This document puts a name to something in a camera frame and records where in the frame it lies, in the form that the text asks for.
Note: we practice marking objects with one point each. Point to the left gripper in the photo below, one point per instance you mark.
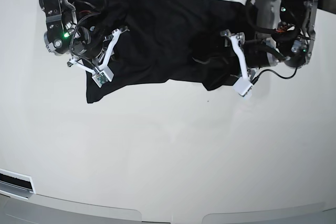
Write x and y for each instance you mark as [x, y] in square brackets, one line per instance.
[260, 53]

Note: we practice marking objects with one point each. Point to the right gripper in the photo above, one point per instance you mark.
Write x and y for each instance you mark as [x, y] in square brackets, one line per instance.
[90, 43]

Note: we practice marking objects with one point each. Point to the black t-shirt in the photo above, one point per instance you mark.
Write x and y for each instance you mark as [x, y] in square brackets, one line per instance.
[171, 40]

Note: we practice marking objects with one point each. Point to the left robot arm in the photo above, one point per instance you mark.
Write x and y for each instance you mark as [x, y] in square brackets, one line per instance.
[294, 35]

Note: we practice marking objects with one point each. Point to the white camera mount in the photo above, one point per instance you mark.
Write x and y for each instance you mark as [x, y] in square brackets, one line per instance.
[243, 84]
[100, 72]

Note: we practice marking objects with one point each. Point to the white slotted table bracket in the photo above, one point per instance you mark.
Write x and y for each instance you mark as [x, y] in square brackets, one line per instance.
[17, 185]

